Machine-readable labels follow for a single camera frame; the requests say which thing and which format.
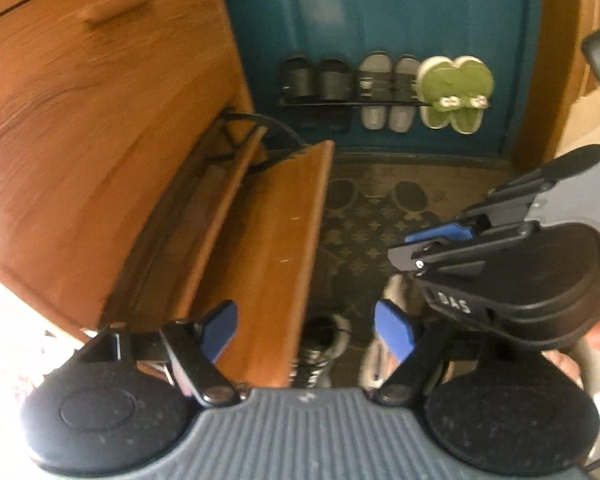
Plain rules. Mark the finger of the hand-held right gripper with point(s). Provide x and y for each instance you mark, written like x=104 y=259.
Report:
x=440 y=234
x=430 y=257

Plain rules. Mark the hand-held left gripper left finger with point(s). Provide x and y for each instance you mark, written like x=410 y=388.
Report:
x=220 y=330

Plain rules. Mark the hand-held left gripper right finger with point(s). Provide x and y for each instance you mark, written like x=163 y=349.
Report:
x=392 y=332

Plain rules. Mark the wooden shoe cabinet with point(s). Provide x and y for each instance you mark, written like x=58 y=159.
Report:
x=105 y=135

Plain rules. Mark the white sneaker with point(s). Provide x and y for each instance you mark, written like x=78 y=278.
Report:
x=372 y=365

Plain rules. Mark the grey sneaker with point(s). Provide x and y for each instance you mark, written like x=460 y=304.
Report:
x=325 y=345

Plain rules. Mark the patterned doormat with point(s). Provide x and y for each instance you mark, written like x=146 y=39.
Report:
x=370 y=220

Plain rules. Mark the grey slipper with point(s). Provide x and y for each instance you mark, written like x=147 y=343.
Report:
x=375 y=72
x=406 y=75

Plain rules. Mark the blue door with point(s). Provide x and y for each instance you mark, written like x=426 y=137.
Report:
x=380 y=10

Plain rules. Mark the wooden door frame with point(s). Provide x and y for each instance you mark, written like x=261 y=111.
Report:
x=555 y=60

